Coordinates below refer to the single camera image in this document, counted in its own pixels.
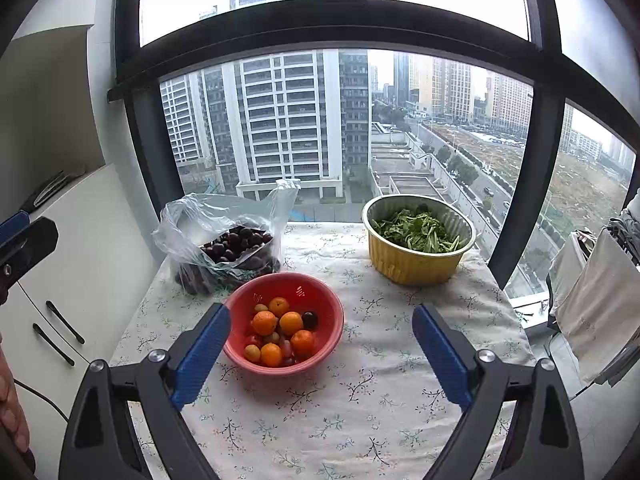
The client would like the white cloth bag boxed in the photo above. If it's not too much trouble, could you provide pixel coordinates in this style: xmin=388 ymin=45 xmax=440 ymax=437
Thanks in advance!
xmin=548 ymin=206 xmax=639 ymax=386

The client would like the floral white tablecloth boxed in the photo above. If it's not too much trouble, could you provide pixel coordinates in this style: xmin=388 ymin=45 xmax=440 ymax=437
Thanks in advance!
xmin=106 ymin=220 xmax=537 ymax=480

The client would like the red plastic colander bowl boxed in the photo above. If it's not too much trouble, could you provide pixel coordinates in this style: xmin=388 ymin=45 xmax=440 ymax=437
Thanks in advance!
xmin=224 ymin=273 xmax=344 ymax=377

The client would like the large orange mandarin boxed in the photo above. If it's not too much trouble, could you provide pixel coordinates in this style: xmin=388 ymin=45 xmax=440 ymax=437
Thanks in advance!
xmin=250 ymin=310 xmax=279 ymax=337

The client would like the light orange citrus fruit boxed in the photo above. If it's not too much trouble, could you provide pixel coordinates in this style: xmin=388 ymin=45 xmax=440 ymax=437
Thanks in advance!
xmin=279 ymin=311 xmax=304 ymax=336

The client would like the clear plastic bag of cherries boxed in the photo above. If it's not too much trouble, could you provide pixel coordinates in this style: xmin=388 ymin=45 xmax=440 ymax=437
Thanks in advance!
xmin=152 ymin=179 xmax=300 ymax=296

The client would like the small orange kumquat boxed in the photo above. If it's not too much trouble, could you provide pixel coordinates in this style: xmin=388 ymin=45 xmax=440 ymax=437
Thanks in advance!
xmin=268 ymin=297 xmax=291 ymax=318

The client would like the black window frame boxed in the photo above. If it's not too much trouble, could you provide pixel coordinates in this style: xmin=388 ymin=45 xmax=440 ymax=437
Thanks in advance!
xmin=107 ymin=0 xmax=639 ymax=285

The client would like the yellow foil bowl of greens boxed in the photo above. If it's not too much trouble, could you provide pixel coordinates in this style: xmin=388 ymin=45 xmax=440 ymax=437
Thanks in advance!
xmin=361 ymin=194 xmax=476 ymax=286

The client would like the red tomato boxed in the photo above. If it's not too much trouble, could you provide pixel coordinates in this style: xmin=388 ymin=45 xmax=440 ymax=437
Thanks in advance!
xmin=244 ymin=335 xmax=264 ymax=348

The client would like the dark plum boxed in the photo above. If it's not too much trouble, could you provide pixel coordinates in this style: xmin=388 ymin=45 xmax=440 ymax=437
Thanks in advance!
xmin=302 ymin=311 xmax=319 ymax=332

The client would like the person's left hand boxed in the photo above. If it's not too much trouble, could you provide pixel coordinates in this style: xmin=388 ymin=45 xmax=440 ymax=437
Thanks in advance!
xmin=0 ymin=351 xmax=29 ymax=453

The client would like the white cabinet with black handles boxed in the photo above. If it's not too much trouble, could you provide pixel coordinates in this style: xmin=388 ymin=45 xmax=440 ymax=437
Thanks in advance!
xmin=1 ymin=166 xmax=158 ymax=479

